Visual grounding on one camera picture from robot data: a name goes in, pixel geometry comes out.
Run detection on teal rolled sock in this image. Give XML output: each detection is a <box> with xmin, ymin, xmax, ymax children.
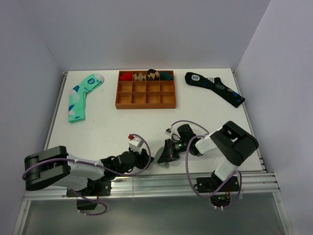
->
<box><xmin>160</xmin><ymin>71</ymin><xmax>174</xmax><ymax>81</ymax></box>

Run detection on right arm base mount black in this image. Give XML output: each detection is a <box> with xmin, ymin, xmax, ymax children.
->
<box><xmin>194</xmin><ymin>172</ymin><xmax>242</xmax><ymax>209</ymax></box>

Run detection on black blue patterned sock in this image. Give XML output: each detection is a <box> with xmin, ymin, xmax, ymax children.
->
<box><xmin>184</xmin><ymin>72</ymin><xmax>245</xmax><ymax>108</ymax></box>

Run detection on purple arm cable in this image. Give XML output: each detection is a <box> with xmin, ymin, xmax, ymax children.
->
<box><xmin>22</xmin><ymin>134</ymin><xmax>152</xmax><ymax>216</ymax></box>
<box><xmin>170</xmin><ymin>119</ymin><xmax>243</xmax><ymax>211</ymax></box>

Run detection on beige argyle rolled sock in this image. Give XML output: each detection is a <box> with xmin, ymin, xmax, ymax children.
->
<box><xmin>133</xmin><ymin>72</ymin><xmax>146</xmax><ymax>81</ymax></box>

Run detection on dark brown argyle rolled sock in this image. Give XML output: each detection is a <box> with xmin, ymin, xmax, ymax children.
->
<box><xmin>146</xmin><ymin>69</ymin><xmax>160</xmax><ymax>81</ymax></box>

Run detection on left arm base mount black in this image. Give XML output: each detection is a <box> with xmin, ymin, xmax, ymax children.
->
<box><xmin>66</xmin><ymin>181</ymin><xmax>111</xmax><ymax>216</ymax></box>

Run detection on brown wooden compartment tray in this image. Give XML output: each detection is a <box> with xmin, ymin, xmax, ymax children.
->
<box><xmin>115</xmin><ymin>70</ymin><xmax>176</xmax><ymax>109</ymax></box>

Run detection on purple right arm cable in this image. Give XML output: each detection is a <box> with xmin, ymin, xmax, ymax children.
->
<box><xmin>170</xmin><ymin>119</ymin><xmax>243</xmax><ymax>211</ymax></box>

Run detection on aluminium table frame rail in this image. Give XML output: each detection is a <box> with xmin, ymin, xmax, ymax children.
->
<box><xmin>23</xmin><ymin>70</ymin><xmax>294</xmax><ymax>235</ymax></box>

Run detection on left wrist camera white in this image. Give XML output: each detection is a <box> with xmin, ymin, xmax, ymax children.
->
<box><xmin>128</xmin><ymin>134</ymin><xmax>143</xmax><ymax>152</ymax></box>

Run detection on mint green patterned sock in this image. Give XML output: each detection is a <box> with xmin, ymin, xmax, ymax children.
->
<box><xmin>68</xmin><ymin>73</ymin><xmax>105</xmax><ymax>123</ymax></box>

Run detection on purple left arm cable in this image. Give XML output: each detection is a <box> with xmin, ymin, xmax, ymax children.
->
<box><xmin>22</xmin><ymin>134</ymin><xmax>152</xmax><ymax>216</ymax></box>

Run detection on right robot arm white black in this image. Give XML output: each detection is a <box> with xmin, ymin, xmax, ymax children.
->
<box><xmin>155</xmin><ymin>120</ymin><xmax>259</xmax><ymax>193</ymax></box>

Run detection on red rolled sock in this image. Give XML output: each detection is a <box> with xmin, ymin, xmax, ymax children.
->
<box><xmin>120</xmin><ymin>72</ymin><xmax>133</xmax><ymax>81</ymax></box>

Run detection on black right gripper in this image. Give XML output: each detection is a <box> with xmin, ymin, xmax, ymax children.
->
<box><xmin>158</xmin><ymin>138</ymin><xmax>189</xmax><ymax>164</ymax></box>

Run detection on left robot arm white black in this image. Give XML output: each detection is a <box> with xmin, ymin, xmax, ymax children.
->
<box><xmin>22</xmin><ymin>146</ymin><xmax>154</xmax><ymax>195</ymax></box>

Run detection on grey sock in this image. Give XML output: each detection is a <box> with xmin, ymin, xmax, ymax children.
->
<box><xmin>154</xmin><ymin>147</ymin><xmax>169</xmax><ymax>168</ymax></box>

